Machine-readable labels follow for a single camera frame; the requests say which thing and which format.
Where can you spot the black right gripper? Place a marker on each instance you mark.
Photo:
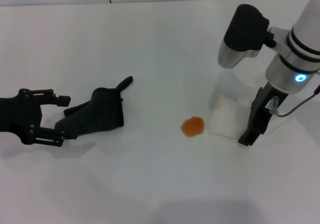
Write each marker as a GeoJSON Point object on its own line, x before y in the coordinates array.
{"type": "Point", "coordinates": [265, 109]}

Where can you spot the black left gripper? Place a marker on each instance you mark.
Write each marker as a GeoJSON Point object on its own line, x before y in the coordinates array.
{"type": "Point", "coordinates": [17, 119]}

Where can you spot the white paper cup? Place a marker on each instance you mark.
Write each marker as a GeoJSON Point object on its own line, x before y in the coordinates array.
{"type": "Point", "coordinates": [225, 119]}

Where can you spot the dark blue rag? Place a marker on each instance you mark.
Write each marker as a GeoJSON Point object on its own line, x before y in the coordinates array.
{"type": "Point", "coordinates": [97, 109]}

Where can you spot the orange liquid stain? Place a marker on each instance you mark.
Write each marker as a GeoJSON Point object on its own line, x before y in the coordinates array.
{"type": "Point", "coordinates": [192, 126]}

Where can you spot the right wrist camera housing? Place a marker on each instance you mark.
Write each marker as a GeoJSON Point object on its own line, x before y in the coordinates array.
{"type": "Point", "coordinates": [240, 31]}

